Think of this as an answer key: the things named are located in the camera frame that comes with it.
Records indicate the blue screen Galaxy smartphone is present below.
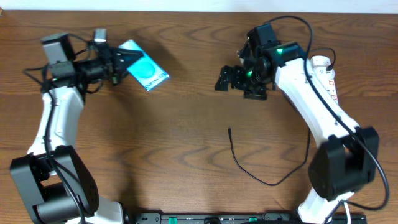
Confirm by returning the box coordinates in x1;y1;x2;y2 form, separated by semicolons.
119;40;169;91

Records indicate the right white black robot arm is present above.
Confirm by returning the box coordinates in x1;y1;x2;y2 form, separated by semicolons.
215;23;381;223

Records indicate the white power strip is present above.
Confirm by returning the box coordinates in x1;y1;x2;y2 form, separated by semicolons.
314;72;338;105

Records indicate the white USB charger plug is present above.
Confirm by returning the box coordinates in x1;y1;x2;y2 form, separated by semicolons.
310;55;335;80

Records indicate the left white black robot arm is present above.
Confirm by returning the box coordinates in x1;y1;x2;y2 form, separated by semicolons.
10;29;144;223

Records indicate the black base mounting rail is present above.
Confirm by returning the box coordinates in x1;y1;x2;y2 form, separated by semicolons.
125;211;368;224

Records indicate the black USB charging cable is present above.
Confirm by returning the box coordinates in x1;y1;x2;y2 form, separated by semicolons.
228;47;337;187

